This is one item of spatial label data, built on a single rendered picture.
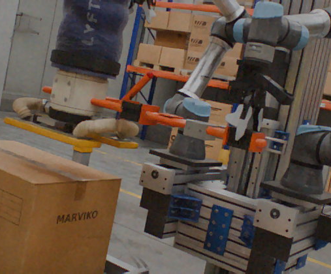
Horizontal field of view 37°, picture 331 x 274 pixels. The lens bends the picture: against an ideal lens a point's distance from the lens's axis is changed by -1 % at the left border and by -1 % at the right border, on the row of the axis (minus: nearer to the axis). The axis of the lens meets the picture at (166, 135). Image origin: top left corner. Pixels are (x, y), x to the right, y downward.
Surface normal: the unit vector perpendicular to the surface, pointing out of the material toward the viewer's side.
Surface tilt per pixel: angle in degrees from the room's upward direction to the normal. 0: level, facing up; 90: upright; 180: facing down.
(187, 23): 89
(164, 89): 90
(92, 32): 73
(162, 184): 90
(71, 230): 90
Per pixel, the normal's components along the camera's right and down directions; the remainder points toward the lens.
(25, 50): 0.80, 0.22
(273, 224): -0.57, -0.04
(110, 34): 0.68, -0.07
